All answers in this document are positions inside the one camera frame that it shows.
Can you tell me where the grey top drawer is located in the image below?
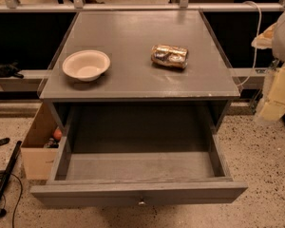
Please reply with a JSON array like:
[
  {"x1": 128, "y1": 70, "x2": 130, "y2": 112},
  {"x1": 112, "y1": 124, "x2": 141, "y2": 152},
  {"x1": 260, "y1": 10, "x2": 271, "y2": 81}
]
[{"x1": 31, "y1": 103, "x2": 247, "y2": 206}]

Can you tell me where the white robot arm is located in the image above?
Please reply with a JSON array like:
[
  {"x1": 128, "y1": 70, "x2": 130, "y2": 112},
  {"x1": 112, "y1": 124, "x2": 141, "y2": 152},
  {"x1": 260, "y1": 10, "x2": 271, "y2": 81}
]
[{"x1": 252, "y1": 11, "x2": 285, "y2": 125}]

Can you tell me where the grey drawer cabinet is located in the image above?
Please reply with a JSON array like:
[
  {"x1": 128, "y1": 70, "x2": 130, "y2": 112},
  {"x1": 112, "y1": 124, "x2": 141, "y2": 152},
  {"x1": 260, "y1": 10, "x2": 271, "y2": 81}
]
[{"x1": 41, "y1": 10, "x2": 239, "y2": 141}]

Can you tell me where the crushed gold can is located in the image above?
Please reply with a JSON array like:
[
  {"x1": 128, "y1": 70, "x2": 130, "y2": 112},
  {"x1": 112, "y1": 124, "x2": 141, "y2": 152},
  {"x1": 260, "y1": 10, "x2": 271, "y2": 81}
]
[{"x1": 151, "y1": 45, "x2": 189, "y2": 69}]

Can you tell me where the white paper bowl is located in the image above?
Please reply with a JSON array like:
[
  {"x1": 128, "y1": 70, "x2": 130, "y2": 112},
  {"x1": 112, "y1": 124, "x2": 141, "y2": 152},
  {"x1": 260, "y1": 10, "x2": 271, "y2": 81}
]
[{"x1": 62, "y1": 50, "x2": 110, "y2": 82}]

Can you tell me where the orange ball in box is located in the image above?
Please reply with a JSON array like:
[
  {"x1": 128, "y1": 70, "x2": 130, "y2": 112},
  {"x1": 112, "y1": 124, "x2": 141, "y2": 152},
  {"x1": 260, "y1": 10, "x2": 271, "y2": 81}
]
[{"x1": 53, "y1": 128, "x2": 62, "y2": 141}]

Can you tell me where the cardboard box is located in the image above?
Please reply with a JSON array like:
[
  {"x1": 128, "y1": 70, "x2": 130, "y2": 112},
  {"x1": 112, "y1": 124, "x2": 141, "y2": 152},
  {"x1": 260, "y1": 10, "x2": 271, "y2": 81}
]
[{"x1": 21, "y1": 104, "x2": 61, "y2": 180}]

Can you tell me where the black cloth item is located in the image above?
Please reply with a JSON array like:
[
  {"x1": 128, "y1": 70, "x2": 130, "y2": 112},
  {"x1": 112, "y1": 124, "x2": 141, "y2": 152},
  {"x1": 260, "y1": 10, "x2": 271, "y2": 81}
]
[{"x1": 0, "y1": 63, "x2": 24, "y2": 78}]

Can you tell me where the black pole stand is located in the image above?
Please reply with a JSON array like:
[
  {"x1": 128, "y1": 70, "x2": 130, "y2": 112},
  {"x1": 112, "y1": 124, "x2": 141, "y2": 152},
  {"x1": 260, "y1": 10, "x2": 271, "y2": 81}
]
[{"x1": 0, "y1": 141, "x2": 22, "y2": 217}]

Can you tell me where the black cable on floor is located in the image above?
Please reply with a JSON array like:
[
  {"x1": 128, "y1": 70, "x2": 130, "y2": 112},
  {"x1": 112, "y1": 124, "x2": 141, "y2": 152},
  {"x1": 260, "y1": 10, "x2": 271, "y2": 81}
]
[{"x1": 0, "y1": 171, "x2": 24, "y2": 228}]

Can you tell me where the white cable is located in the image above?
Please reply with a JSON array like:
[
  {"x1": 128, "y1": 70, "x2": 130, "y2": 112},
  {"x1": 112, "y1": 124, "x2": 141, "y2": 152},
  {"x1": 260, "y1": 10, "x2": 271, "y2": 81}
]
[{"x1": 236, "y1": 1, "x2": 263, "y2": 87}]

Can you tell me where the metal railing frame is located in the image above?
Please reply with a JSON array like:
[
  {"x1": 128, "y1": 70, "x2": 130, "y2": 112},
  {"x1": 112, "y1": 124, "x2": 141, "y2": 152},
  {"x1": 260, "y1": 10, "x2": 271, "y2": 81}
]
[{"x1": 0, "y1": 0, "x2": 285, "y2": 92}]

